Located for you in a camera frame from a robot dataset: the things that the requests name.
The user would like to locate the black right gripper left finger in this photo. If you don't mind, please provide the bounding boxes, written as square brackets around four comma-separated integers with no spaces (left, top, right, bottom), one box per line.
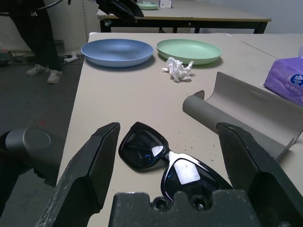
[35,122,121,227]

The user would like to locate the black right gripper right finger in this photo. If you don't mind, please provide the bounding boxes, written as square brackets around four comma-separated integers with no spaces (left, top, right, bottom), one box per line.
[215,122,303,227]

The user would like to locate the blue plate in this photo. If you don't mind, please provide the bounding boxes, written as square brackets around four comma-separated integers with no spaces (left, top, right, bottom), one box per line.
[80,39,154,68]

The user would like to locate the grey open glasses case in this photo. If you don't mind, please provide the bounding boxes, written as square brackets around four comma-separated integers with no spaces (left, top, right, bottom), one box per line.
[182,71,303,164]

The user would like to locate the beige side table black legs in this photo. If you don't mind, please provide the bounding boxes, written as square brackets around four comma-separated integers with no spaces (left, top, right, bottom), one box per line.
[96,0,272,34]

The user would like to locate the person in black trousers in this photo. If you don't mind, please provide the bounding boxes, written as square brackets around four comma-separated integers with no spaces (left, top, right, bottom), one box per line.
[8,0,64,85]

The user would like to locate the black sunglasses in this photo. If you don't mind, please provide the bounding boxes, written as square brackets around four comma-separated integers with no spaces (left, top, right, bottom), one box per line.
[118,122,234,201]

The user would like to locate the purple tissue pack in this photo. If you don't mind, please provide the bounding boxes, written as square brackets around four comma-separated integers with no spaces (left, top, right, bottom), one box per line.
[263,46,303,107]

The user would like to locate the white power strip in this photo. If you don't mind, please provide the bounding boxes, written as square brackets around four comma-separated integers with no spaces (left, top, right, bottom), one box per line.
[63,52,79,63]

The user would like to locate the green plate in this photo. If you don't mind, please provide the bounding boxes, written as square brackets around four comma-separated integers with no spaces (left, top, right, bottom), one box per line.
[156,38,223,66]
[136,2,159,10]

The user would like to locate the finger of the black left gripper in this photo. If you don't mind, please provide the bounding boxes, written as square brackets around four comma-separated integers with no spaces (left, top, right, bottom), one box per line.
[118,0,144,17]
[96,0,137,23]

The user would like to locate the white tissue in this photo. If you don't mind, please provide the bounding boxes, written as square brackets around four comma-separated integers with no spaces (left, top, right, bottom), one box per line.
[161,57,194,83]

